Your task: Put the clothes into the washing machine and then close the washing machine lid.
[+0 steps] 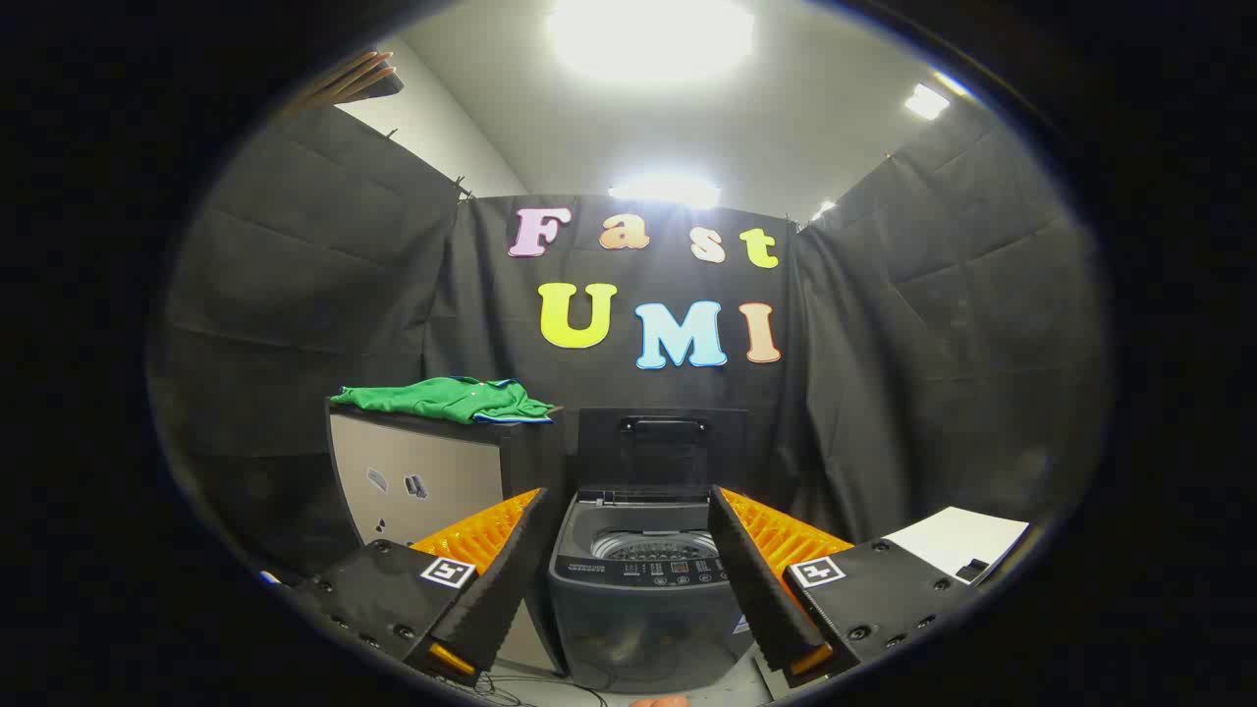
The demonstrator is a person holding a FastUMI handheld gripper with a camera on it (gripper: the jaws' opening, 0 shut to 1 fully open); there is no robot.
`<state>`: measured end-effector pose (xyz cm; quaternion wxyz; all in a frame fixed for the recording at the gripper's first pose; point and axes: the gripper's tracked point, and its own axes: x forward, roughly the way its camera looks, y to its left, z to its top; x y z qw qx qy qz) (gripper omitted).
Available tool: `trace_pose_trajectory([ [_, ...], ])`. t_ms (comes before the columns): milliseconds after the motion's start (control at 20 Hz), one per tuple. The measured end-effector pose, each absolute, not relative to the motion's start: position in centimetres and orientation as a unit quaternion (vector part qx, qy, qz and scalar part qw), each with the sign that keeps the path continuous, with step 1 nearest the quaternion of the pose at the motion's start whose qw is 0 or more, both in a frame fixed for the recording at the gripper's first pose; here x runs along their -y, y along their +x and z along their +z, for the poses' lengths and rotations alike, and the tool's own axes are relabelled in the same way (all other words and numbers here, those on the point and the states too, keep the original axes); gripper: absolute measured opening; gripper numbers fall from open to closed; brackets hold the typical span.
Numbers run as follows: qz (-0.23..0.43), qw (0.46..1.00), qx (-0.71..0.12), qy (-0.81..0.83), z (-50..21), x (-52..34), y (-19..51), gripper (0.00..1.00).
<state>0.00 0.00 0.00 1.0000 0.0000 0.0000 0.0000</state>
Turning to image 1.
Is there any green polo shirt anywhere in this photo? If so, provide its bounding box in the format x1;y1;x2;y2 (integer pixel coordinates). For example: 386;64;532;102
331;376;557;425

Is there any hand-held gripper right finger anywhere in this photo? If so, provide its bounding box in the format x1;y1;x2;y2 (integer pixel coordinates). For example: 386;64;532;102
707;485;983;688

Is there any white board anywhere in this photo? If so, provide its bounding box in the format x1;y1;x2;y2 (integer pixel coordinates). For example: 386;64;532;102
882;507;1030;586

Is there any grey cabinet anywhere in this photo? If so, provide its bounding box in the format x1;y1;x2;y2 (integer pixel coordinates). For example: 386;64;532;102
326;398;569;679

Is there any square ceiling light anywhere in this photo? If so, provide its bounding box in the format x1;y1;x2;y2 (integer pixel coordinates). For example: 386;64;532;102
903;83;952;121

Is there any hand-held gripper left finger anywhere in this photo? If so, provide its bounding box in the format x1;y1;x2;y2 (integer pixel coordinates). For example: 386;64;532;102
295;488;551;686

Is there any black backdrop cloth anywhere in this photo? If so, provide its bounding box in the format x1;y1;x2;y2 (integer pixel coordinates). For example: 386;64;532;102
147;98;1111;590

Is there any large ceiling light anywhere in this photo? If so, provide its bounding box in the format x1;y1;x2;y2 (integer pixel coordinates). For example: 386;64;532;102
545;0;757;84

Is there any wide ceiling light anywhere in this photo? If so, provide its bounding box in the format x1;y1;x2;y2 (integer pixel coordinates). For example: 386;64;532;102
607;177;723;209

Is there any grey washing machine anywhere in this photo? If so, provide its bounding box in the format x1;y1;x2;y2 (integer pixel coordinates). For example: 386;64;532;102
548;489;757;693

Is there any black cable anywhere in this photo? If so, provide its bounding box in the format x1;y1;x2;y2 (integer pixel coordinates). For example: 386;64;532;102
471;673;610;707

